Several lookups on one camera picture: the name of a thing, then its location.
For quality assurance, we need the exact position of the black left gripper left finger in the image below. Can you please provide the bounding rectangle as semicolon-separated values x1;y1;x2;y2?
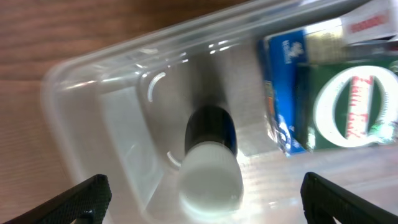
6;174;112;224

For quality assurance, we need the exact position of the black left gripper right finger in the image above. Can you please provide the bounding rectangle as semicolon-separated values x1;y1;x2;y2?
300;172;397;224

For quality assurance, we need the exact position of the green Zam-Buk box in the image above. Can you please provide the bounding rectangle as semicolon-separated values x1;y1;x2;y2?
294;57;397;151

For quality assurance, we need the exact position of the dark syrup bottle white cap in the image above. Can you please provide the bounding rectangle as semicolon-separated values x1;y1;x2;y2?
178;105;243;213

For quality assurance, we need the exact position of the white green medicine box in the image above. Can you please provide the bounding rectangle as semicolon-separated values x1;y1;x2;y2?
340;0;397;45

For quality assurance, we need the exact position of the clear plastic container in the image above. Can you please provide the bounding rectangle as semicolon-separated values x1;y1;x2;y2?
42;1;397;223

